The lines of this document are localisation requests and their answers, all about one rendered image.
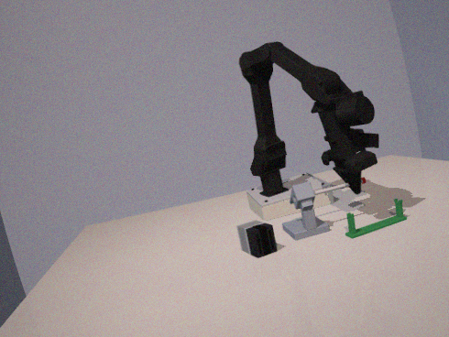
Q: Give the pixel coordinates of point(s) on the grey pin with red cap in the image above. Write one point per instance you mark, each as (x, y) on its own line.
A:
(363, 180)

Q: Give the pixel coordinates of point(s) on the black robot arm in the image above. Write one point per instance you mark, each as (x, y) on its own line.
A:
(336, 104)

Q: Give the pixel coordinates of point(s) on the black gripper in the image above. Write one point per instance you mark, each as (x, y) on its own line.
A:
(348, 163)

